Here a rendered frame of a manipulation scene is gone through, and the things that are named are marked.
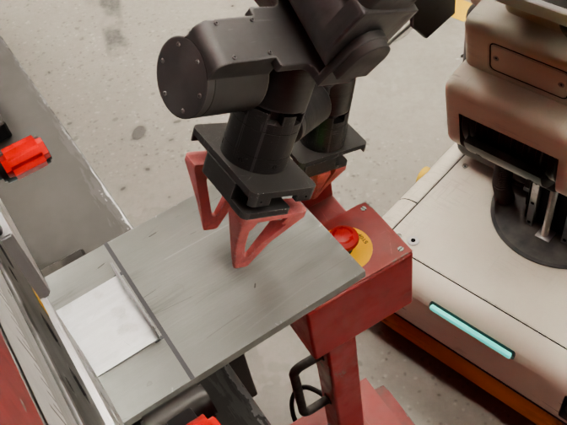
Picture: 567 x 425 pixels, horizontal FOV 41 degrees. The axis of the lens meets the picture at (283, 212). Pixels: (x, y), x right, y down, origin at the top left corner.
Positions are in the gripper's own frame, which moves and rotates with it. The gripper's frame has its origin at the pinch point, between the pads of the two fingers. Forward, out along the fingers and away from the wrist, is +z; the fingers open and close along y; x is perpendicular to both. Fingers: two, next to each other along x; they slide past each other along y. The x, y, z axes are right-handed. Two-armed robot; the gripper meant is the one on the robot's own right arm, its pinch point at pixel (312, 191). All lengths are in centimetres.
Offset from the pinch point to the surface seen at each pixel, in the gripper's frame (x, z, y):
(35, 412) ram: 50, -53, 48
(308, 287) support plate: 26.2, -17.8, 19.9
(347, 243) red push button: 11.8, -2.2, 2.8
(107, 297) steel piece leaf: 16.4, -14.0, 34.9
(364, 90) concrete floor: -85, 61, -83
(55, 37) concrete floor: -177, 79, -17
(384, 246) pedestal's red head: 13.1, -0.5, -2.4
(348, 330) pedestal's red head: 15.9, 10.4, 3.1
